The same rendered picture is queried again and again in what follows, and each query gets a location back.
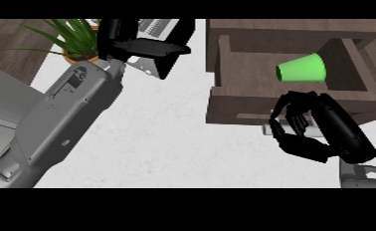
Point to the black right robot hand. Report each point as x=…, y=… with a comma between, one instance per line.
x=337, y=125

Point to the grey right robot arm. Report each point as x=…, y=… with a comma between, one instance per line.
x=360, y=177

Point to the pale grey slatted appliance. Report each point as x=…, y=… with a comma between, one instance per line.
x=155, y=27

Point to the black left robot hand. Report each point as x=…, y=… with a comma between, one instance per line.
x=141, y=47

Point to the green leafy plant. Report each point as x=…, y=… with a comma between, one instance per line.
x=75, y=37

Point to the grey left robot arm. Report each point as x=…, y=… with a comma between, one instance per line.
x=63, y=118

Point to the brown wooden drawer front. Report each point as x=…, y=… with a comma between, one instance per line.
x=239, y=107

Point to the orange plant pot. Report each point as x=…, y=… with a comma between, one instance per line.
x=74, y=59

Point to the green plastic cup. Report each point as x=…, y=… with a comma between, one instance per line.
x=302, y=69

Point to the brown wooden cabinet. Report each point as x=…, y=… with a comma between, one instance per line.
x=274, y=31

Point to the open brown wooden drawer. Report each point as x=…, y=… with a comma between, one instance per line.
x=249, y=72

